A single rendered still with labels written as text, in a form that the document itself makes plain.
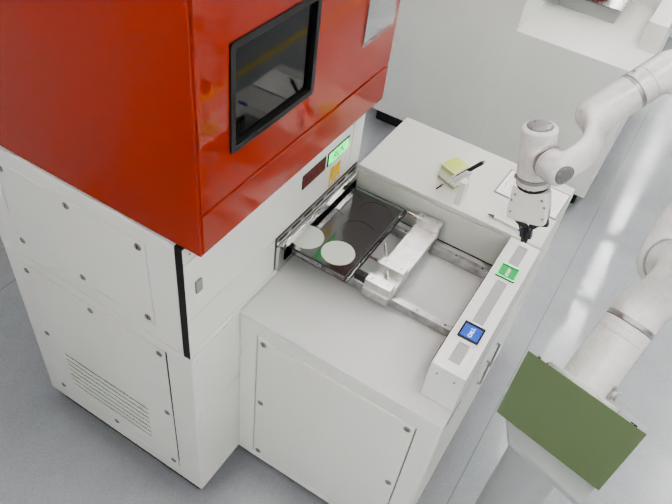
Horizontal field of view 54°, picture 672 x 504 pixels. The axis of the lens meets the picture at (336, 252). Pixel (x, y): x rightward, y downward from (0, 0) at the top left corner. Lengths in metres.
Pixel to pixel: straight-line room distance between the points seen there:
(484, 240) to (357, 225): 0.39
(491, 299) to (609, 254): 1.89
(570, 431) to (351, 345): 0.58
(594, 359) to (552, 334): 1.48
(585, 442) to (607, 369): 0.17
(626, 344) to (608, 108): 0.55
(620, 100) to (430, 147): 0.77
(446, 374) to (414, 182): 0.70
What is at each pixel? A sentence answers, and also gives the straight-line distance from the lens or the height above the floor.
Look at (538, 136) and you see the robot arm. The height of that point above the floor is 1.42.
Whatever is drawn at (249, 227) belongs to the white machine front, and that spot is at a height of 1.11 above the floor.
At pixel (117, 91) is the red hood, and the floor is 1.55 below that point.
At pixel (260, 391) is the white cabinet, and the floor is 0.50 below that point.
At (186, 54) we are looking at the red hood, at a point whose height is 1.70.
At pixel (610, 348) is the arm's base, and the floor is 1.08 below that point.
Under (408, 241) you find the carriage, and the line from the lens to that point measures 2.03.
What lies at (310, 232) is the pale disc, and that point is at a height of 0.90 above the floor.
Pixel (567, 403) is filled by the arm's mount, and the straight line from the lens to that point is 1.63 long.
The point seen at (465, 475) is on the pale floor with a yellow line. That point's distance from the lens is 2.63.
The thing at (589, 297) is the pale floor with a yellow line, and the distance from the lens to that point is 3.39.
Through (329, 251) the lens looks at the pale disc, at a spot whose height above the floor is 0.90.
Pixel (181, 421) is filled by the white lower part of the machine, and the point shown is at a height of 0.46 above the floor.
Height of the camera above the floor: 2.26
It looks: 45 degrees down
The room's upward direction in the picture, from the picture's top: 9 degrees clockwise
